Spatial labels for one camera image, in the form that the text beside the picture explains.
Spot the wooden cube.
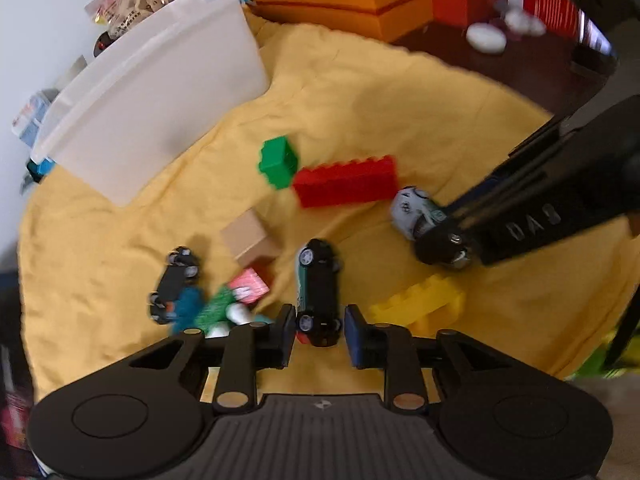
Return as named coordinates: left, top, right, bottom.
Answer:
left=220, top=208, right=281, bottom=268

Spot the translucent plastic storage bin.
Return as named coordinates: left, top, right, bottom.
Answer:
left=30, top=0, right=269, bottom=206

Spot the green toy figure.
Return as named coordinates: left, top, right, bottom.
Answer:
left=194, top=285, right=235, bottom=337

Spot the yellow cloth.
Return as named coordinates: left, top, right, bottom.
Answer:
left=18, top=14, right=639, bottom=399

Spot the white green toy car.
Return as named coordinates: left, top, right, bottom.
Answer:
left=390, top=186, right=446, bottom=240

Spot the yellow building block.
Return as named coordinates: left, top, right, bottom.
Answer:
left=367, top=274, right=465, bottom=337

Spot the green building block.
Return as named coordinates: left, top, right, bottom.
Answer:
left=258, top=136, right=298, bottom=190

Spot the red small cube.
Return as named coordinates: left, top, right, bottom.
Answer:
left=228, top=268, right=270, bottom=306

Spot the orange box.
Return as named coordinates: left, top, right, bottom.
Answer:
left=252, top=0, right=434, bottom=44

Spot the black teal toy car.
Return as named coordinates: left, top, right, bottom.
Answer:
left=296, top=238, right=343, bottom=348

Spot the red long building block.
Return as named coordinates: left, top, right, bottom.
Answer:
left=291, top=155, right=399, bottom=208

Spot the blue toy figure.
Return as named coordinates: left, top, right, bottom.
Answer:
left=170, top=286, right=205, bottom=335

